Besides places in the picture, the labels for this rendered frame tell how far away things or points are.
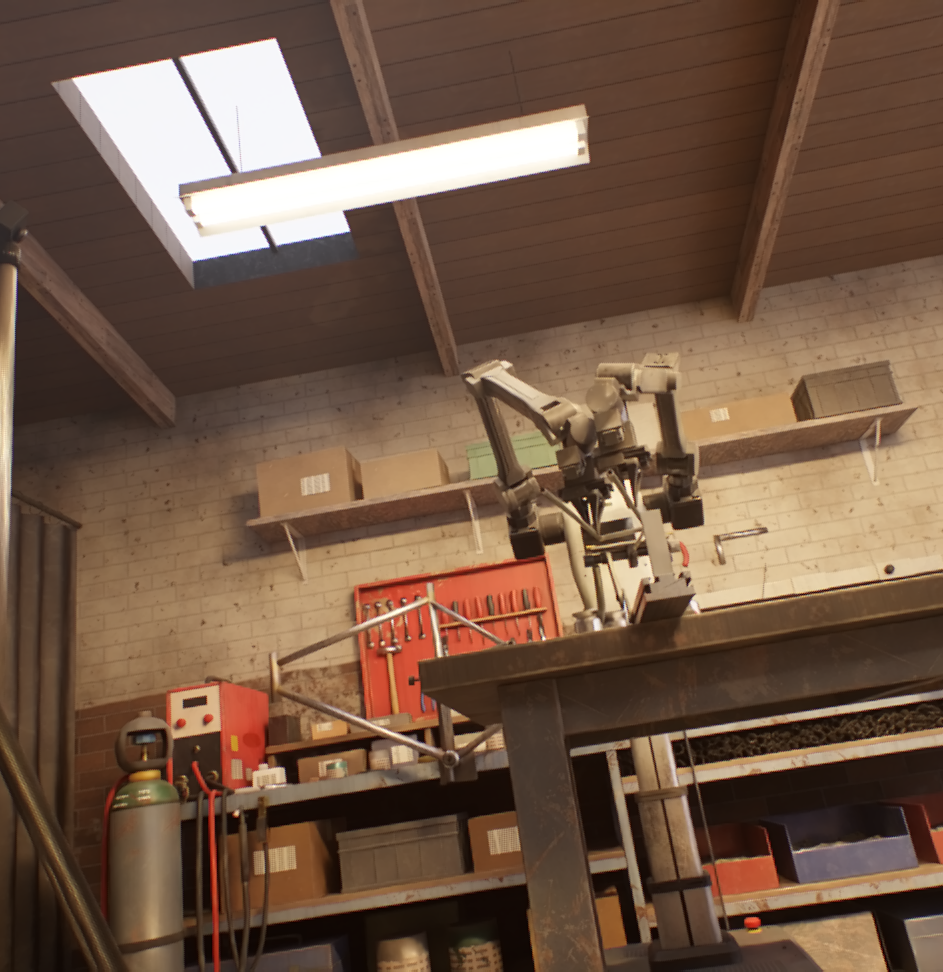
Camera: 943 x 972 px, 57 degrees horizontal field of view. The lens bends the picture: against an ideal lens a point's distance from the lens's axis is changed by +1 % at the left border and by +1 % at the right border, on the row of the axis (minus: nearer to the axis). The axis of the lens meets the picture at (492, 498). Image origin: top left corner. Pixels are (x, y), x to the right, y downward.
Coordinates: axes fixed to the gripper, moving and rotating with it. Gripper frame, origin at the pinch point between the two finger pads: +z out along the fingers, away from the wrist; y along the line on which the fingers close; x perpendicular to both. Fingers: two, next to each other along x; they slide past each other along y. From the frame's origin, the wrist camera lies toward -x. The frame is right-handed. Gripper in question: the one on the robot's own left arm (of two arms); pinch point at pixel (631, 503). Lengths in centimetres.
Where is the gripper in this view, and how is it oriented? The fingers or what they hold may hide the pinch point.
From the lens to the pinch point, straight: 156.1
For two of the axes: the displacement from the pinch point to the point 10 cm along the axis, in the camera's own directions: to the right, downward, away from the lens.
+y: 9.4, -2.4, -2.6
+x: 3.2, 2.6, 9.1
